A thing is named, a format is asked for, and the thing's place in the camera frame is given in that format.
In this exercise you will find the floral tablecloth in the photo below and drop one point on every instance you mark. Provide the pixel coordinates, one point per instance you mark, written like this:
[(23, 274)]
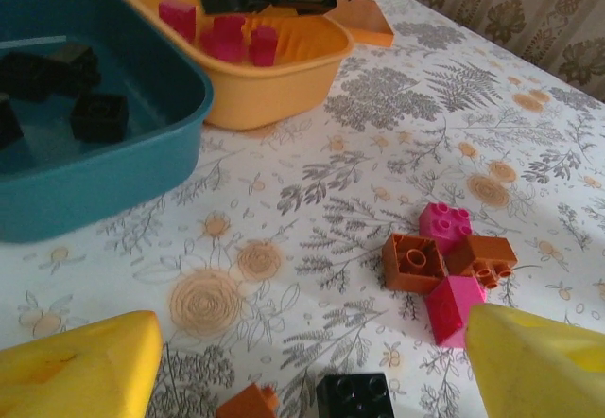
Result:
[(331, 153)]

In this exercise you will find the orange lego brick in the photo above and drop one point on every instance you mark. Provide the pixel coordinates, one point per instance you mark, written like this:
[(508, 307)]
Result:
[(415, 262), (487, 255), (248, 401)]

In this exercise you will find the pink lego brick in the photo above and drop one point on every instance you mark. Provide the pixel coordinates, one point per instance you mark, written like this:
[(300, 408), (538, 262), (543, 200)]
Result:
[(178, 18), (264, 47), (454, 311), (444, 221), (224, 40)]

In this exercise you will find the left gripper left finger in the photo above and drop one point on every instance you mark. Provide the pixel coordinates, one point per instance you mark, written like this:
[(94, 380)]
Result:
[(80, 370)]

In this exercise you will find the orange plastic container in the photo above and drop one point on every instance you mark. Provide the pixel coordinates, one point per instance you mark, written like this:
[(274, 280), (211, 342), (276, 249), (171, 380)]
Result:
[(264, 92)]

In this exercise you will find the teal plastic container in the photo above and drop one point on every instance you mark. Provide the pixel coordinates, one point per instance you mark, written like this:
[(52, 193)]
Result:
[(94, 186)]

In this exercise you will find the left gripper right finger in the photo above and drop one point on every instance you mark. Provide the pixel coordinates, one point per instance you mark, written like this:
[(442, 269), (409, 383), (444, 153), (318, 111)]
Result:
[(539, 370)]

